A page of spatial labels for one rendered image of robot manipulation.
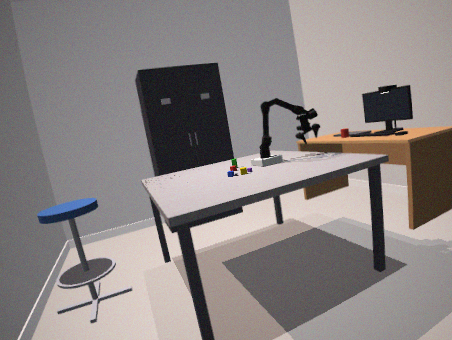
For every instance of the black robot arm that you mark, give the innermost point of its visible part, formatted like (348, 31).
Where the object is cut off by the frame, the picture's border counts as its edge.
(298, 110)

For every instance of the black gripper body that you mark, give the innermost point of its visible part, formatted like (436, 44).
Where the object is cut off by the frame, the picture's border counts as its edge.
(306, 129)

